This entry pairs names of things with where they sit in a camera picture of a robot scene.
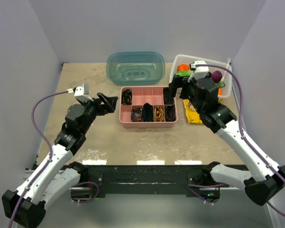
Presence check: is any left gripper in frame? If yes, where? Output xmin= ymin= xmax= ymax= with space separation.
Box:
xmin=79 ymin=93 xmax=118 ymax=134

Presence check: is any maroon blue-flowered tie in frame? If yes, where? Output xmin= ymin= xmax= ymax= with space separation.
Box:
xmin=165 ymin=105 xmax=176 ymax=122

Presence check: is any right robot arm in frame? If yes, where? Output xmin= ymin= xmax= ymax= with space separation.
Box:
xmin=169 ymin=75 xmax=285 ymax=206

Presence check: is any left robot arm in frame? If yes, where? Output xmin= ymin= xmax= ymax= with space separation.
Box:
xmin=2 ymin=93 xmax=118 ymax=228

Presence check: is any green toy lettuce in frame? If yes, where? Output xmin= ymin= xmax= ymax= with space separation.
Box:
xmin=176 ymin=70 xmax=193 ymax=77

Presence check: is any dark dotted rolled tie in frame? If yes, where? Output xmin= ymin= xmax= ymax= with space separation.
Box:
xmin=163 ymin=87 xmax=174 ymax=105

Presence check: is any orange toy pumpkin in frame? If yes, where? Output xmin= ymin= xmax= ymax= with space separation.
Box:
xmin=177 ymin=64 xmax=190 ymax=71

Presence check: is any black gold patterned rolled tie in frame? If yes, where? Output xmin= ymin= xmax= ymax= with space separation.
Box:
xmin=121 ymin=89 xmax=132 ymax=105

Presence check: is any white plastic basket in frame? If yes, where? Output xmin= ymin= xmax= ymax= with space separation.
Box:
xmin=169 ymin=54 xmax=232 ymax=99

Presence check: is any yellow chips bag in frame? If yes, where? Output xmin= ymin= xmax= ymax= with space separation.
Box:
xmin=183 ymin=99 xmax=203 ymax=124

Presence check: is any navy orange floral rolled tie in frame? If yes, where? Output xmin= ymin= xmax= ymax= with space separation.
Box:
xmin=131 ymin=108 xmax=143 ymax=122

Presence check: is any pink divided organizer box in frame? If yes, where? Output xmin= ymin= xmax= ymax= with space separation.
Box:
xmin=119 ymin=86 xmax=178 ymax=128

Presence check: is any yellow patterned rolled tie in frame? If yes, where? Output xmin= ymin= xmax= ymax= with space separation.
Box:
xmin=153 ymin=106 xmax=165 ymax=122

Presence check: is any purple toy cabbage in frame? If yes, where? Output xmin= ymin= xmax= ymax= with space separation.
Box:
xmin=211 ymin=70 xmax=223 ymax=84

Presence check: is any dark green rolled tie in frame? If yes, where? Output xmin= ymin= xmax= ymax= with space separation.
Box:
xmin=142 ymin=103 xmax=154 ymax=122

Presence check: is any toy green onion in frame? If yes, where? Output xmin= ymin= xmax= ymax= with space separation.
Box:
xmin=217 ymin=57 xmax=231 ymax=88

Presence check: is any teal translucent plastic lid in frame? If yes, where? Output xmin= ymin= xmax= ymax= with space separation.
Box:
xmin=106 ymin=52 xmax=165 ymax=86

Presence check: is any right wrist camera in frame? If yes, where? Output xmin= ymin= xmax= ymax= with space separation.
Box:
xmin=188 ymin=60 xmax=209 ymax=82

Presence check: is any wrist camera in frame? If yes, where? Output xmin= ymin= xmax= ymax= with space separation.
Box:
xmin=67 ymin=84 xmax=93 ymax=102
xmin=188 ymin=60 xmax=209 ymax=82

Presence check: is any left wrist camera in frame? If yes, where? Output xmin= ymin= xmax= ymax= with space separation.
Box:
xmin=67 ymin=84 xmax=93 ymax=102

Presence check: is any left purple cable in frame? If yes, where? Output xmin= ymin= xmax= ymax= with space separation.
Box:
xmin=8 ymin=89 xmax=101 ymax=228

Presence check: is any purple cable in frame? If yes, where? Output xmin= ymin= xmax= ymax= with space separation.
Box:
xmin=187 ymin=63 xmax=285 ymax=219
xmin=8 ymin=89 xmax=101 ymax=228

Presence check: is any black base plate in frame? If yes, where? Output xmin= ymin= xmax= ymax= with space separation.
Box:
xmin=68 ymin=162 xmax=230 ymax=202

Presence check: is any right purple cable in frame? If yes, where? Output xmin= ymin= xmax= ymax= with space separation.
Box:
xmin=187 ymin=63 xmax=285 ymax=219

